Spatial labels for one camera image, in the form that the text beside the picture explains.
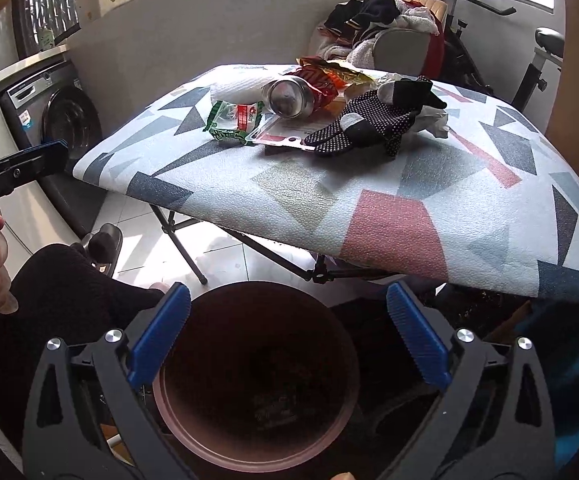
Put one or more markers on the black rounded object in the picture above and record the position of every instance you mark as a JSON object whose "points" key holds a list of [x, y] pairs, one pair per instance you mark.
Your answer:
{"points": [[99, 247]]}

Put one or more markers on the brown round waste bin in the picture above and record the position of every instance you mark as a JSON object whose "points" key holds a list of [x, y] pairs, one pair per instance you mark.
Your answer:
{"points": [[249, 360]]}

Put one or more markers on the black white-dotted glove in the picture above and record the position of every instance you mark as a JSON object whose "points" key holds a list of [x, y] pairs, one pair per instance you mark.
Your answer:
{"points": [[364, 107]]}

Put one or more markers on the aluminium drink can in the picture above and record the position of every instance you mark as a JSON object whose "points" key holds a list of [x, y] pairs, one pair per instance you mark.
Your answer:
{"points": [[287, 97]]}

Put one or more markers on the person's leg in black trousers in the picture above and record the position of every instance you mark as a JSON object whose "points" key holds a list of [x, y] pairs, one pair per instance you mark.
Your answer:
{"points": [[59, 310]]}

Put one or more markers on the geometric patterned tablecloth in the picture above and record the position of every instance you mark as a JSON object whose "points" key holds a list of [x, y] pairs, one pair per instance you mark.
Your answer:
{"points": [[319, 195]]}

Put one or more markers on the black folding table frame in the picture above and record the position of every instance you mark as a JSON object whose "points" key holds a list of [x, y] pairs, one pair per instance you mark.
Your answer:
{"points": [[314, 274]]}

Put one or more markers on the white red blister card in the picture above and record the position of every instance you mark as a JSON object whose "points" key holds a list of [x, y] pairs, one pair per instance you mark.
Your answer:
{"points": [[279, 137]]}

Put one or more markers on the lattice window grille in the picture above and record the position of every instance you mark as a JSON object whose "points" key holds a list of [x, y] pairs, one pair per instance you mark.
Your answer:
{"points": [[44, 5]]}

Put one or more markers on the tan padded chair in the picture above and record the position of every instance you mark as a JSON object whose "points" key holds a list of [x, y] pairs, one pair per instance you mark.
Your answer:
{"points": [[429, 7]]}

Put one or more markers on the crumpled white tissue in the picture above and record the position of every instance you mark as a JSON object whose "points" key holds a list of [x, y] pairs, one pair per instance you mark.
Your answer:
{"points": [[434, 120]]}

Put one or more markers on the white paper towel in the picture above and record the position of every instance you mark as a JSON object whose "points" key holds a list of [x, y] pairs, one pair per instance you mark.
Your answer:
{"points": [[242, 87]]}

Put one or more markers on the green clear snack wrapper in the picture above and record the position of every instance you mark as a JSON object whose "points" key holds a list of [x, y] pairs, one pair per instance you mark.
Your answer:
{"points": [[224, 132]]}

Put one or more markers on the pile of clothes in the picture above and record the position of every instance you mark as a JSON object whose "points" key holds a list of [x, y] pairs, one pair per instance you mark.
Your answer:
{"points": [[369, 15]]}

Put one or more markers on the gold foil bag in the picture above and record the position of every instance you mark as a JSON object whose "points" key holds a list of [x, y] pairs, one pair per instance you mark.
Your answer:
{"points": [[357, 76]]}

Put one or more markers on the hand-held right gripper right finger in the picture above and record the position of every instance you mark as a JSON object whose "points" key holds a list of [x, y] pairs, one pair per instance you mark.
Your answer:
{"points": [[417, 335]]}

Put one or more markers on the white countertop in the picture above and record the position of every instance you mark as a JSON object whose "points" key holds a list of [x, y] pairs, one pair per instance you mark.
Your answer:
{"points": [[24, 62]]}

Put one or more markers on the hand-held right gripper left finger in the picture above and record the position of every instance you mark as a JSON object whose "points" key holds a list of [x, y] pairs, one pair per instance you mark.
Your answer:
{"points": [[162, 330]]}

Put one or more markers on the black grey sock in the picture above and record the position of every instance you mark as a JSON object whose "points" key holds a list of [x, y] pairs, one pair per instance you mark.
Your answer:
{"points": [[374, 137], [414, 91]]}

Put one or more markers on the black exercise bike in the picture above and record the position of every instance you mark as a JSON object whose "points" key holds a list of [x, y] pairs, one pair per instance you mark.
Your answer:
{"points": [[539, 67]]}

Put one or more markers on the grey washing machine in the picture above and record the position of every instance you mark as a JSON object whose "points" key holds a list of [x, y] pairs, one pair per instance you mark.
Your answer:
{"points": [[69, 120]]}

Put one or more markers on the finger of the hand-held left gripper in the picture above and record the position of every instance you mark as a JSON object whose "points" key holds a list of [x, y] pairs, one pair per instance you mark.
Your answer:
{"points": [[29, 162]]}

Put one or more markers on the white cabinet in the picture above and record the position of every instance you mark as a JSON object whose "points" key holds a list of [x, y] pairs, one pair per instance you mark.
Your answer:
{"points": [[19, 210]]}

